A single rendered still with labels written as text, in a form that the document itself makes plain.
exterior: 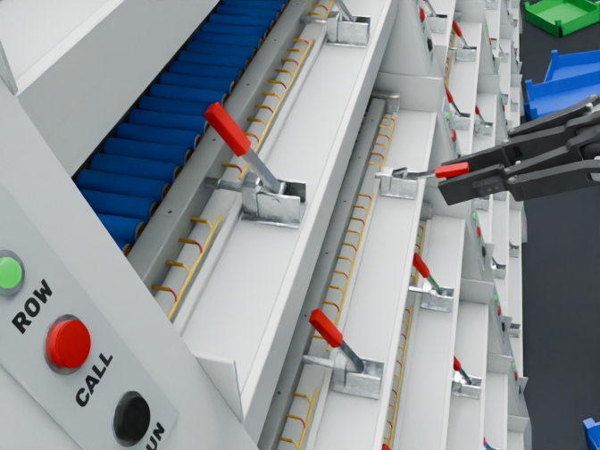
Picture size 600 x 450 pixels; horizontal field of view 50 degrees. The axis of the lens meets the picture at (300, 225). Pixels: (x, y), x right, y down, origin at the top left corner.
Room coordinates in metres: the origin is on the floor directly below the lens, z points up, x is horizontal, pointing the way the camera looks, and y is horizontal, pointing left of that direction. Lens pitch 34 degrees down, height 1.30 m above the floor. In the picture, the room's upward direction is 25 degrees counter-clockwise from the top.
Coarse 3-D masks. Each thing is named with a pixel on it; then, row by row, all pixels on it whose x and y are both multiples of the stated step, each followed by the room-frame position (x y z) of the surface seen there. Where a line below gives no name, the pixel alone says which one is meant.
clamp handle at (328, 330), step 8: (312, 312) 0.38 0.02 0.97; (320, 312) 0.38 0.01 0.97; (312, 320) 0.37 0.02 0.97; (320, 320) 0.37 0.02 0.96; (328, 320) 0.38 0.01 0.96; (320, 328) 0.37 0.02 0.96; (328, 328) 0.37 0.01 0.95; (336, 328) 0.37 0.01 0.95; (328, 336) 0.37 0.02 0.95; (336, 336) 0.37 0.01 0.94; (336, 344) 0.37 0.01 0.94; (344, 344) 0.37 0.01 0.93; (344, 352) 0.37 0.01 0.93; (352, 352) 0.37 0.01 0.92; (352, 360) 0.36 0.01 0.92; (360, 360) 0.37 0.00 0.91; (352, 368) 0.37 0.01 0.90; (360, 368) 0.36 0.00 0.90
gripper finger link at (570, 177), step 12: (552, 168) 0.48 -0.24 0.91; (564, 168) 0.47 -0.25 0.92; (576, 168) 0.46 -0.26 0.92; (588, 168) 0.45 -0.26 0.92; (516, 180) 0.50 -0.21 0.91; (528, 180) 0.49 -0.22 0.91; (540, 180) 0.48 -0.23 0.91; (552, 180) 0.47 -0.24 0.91; (564, 180) 0.47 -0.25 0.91; (576, 180) 0.46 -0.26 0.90; (588, 180) 0.46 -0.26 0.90; (528, 192) 0.49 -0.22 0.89; (540, 192) 0.48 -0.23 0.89; (552, 192) 0.48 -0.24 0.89; (564, 192) 0.47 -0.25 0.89
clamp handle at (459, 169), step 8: (440, 168) 0.58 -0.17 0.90; (448, 168) 0.57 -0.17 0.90; (456, 168) 0.57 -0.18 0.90; (464, 168) 0.56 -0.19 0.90; (408, 176) 0.59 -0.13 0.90; (416, 176) 0.59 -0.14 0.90; (424, 176) 0.58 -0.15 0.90; (432, 176) 0.58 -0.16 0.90; (440, 176) 0.57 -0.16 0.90; (448, 176) 0.57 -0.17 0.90
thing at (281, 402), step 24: (360, 144) 0.67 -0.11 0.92; (360, 168) 0.62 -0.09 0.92; (336, 216) 0.55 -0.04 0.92; (336, 240) 0.51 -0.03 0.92; (360, 240) 0.52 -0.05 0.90; (336, 264) 0.50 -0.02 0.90; (312, 288) 0.46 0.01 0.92; (336, 288) 0.47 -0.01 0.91; (312, 336) 0.42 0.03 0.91; (288, 360) 0.39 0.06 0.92; (288, 384) 0.36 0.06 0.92; (288, 408) 0.35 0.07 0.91; (264, 432) 0.33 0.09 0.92
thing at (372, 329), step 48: (384, 96) 0.76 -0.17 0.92; (432, 96) 0.74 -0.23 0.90; (384, 144) 0.69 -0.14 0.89; (384, 240) 0.53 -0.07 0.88; (384, 288) 0.46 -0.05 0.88; (384, 336) 0.41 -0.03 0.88; (384, 384) 0.36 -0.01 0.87; (288, 432) 0.34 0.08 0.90; (336, 432) 0.33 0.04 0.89; (384, 432) 0.35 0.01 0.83
